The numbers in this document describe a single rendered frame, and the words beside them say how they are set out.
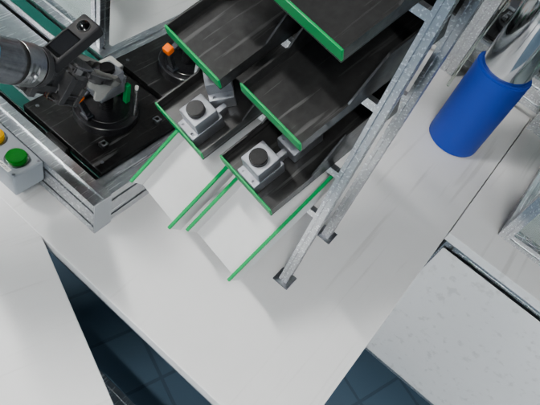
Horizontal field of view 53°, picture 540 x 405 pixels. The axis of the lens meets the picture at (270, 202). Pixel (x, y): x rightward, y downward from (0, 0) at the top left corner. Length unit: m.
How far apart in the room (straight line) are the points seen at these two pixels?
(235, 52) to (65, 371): 0.64
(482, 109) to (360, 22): 0.92
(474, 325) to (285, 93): 1.07
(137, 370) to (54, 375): 0.93
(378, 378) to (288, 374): 1.10
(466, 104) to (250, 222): 0.78
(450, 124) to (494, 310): 0.52
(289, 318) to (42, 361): 0.48
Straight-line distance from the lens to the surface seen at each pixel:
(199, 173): 1.06
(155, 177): 1.11
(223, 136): 0.91
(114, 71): 1.19
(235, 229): 1.04
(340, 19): 0.69
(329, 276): 1.26
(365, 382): 2.18
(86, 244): 1.20
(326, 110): 0.79
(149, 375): 1.99
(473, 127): 1.61
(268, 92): 0.81
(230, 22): 0.87
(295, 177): 0.90
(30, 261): 1.19
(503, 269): 1.52
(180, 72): 1.36
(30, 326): 1.12
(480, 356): 1.77
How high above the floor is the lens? 1.89
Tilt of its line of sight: 51 degrees down
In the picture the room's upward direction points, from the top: 24 degrees clockwise
